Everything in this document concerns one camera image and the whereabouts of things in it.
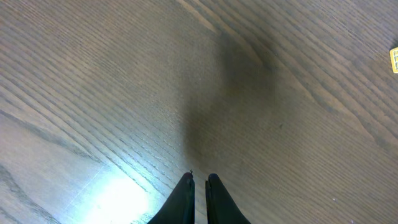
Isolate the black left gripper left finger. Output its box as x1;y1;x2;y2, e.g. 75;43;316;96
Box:
148;172;195;224

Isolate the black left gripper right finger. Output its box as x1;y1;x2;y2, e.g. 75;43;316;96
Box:
205;173;250;224

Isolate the wooden block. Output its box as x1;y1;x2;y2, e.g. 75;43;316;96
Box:
389;47;398;74

